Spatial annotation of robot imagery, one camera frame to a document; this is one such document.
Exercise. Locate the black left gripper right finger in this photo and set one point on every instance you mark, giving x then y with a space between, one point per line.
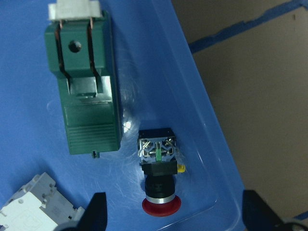
257 214

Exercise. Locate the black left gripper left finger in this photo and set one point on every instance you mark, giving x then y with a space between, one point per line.
95 215

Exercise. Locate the red emergency stop button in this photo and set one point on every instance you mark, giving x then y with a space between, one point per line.
158 152

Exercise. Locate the white circuit breaker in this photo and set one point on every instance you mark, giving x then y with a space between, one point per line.
39 206

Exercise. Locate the blue plastic tray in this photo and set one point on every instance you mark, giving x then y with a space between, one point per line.
160 87

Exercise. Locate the green electrical switch module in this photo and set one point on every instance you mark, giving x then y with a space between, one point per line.
80 51

